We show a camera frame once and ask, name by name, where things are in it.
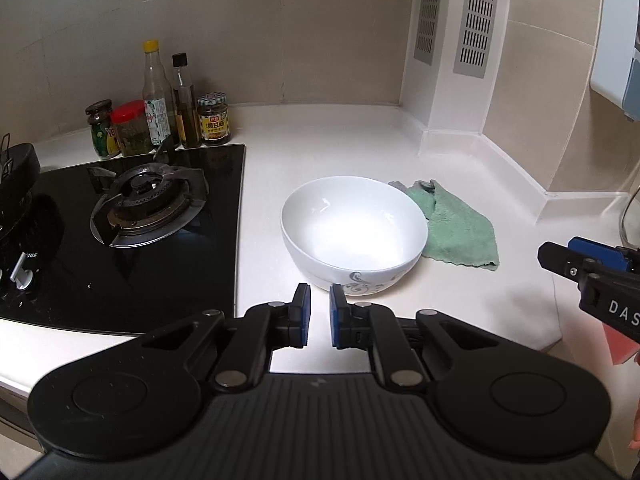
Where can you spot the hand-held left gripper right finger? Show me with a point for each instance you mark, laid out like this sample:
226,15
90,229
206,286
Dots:
337,321

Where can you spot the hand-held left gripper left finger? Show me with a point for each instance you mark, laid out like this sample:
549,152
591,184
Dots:
301,316

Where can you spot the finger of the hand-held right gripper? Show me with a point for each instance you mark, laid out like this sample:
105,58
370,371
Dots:
560,257
600,252

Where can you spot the white plate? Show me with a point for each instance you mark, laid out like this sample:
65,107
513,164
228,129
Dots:
350,230

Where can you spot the green cleaning cloth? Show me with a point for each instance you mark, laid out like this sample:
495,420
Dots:
460,235

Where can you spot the person's right forearm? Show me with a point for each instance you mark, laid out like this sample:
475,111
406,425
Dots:
637,425

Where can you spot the black glass gas stove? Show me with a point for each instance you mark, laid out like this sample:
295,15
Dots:
200,270

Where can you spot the gas burner with pan support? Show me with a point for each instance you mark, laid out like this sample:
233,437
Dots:
145,195

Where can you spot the checkered lid sauce jar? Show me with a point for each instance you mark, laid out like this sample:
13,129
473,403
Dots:
214,125

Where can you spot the black cap oil bottle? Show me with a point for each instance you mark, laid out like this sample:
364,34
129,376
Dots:
186,105

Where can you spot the red lid jar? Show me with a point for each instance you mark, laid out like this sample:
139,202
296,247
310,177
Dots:
130,135

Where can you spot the grey vent grille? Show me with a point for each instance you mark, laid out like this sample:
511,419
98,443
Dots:
477,20
427,10

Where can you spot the dark lid green jar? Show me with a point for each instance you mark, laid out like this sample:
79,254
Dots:
102,135

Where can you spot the yellow cap sauce bottle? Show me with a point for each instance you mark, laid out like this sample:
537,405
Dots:
157,85

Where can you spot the silver stove knob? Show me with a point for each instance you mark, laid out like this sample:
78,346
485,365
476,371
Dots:
24,272

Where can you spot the black pot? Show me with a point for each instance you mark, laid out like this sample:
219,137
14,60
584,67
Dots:
17,162

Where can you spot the white wall-mounted appliance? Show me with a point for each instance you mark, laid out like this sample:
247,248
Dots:
615,75

